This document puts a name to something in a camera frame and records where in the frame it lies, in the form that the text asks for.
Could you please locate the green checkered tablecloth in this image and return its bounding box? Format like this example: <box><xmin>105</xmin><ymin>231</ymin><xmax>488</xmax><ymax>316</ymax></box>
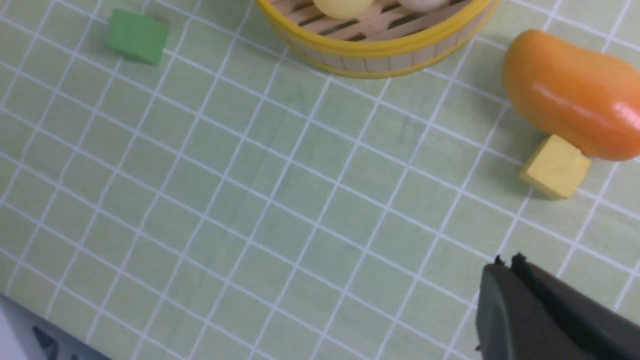
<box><xmin>0</xmin><ymin>0</ymin><xmax>639</xmax><ymax>360</ymax></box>

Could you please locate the yellow foam cube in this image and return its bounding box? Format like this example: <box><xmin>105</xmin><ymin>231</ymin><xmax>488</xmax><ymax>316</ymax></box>
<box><xmin>518</xmin><ymin>134</ymin><xmax>592</xmax><ymax>201</ymax></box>

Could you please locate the yellow bun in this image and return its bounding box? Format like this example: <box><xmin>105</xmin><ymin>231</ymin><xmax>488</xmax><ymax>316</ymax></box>
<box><xmin>313</xmin><ymin>0</ymin><xmax>374</xmax><ymax>19</ymax></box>

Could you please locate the bamboo steamer tray yellow rim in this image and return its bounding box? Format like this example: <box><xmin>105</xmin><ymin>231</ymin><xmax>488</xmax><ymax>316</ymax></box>
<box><xmin>256</xmin><ymin>0</ymin><xmax>499</xmax><ymax>79</ymax></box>

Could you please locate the white bun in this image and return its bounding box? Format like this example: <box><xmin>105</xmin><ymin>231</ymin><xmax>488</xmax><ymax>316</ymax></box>
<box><xmin>397</xmin><ymin>0</ymin><xmax>451</xmax><ymax>13</ymax></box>

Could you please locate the orange plastic mango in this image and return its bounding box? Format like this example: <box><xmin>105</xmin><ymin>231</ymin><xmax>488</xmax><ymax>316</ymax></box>
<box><xmin>502</xmin><ymin>29</ymin><xmax>640</xmax><ymax>162</ymax></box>

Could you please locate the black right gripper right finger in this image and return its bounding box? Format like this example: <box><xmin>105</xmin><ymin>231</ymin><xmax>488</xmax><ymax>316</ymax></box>
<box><xmin>510</xmin><ymin>253</ymin><xmax>639</xmax><ymax>360</ymax></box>

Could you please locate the green foam cube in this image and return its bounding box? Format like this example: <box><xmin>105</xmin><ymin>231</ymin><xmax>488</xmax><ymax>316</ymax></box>
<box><xmin>105</xmin><ymin>8</ymin><xmax>169</xmax><ymax>66</ymax></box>

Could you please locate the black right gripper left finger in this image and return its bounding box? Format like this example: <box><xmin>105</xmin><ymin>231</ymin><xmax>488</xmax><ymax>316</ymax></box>
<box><xmin>475</xmin><ymin>256</ymin><xmax>594</xmax><ymax>360</ymax></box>

